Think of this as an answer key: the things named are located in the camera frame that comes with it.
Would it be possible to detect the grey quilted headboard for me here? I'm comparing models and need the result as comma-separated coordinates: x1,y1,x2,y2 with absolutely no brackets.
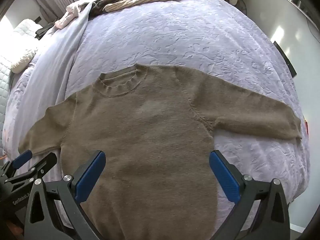
0,63,11,154

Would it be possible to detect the lavender smooth blanket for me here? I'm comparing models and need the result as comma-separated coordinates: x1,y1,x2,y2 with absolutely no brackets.
2,3,92,161

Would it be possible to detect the pink small garment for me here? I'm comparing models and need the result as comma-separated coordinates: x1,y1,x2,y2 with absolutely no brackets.
54,4,81,29

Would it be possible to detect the brown knit sweater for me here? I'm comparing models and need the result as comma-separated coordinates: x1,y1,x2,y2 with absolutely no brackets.
18,64,301,239

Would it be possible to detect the white pillow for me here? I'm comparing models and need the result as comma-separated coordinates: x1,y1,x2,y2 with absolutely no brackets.
1,18,42,74

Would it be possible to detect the black object by pillow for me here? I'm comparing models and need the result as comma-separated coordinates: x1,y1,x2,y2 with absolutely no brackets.
35,23,54,40

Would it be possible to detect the lavender embossed bed cover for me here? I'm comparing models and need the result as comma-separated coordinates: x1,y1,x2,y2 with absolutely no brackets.
2,0,311,230

